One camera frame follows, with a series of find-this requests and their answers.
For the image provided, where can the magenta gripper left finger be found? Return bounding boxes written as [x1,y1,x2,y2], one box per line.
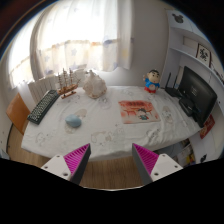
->
[42,144,91,185]

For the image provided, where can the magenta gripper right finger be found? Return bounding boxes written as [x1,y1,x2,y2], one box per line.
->
[132,143,182,185]

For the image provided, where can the white patterned tablecloth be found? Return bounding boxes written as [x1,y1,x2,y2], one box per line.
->
[22,86,200,161]

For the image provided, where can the black keyboard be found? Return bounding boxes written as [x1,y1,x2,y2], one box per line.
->
[27,90,59,125]

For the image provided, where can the red booklet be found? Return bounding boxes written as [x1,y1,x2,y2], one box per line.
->
[199,115,215,139]

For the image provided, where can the wooden model sailing ship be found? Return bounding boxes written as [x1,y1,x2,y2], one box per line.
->
[57,70,80,99]

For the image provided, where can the orange wooden chair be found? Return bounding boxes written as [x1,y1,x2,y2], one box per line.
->
[6,93,30,149]

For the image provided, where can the black wifi router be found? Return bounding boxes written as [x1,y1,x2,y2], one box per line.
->
[165,72,181,97]

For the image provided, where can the black computer monitor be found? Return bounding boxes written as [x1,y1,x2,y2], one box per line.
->
[178,66,217,128]

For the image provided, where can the cartoon boy figurine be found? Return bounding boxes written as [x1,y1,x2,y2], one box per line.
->
[143,69,160,94]

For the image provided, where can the white radiator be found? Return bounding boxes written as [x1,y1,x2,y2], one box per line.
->
[28,75,56,103]

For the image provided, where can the framed calligraphy picture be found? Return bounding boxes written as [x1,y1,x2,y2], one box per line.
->
[196,44,211,67]

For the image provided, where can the white sheer curtain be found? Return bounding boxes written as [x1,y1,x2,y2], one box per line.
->
[30,0,134,80]

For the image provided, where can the white wall shelf unit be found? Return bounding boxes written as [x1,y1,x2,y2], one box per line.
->
[160,10,224,115]

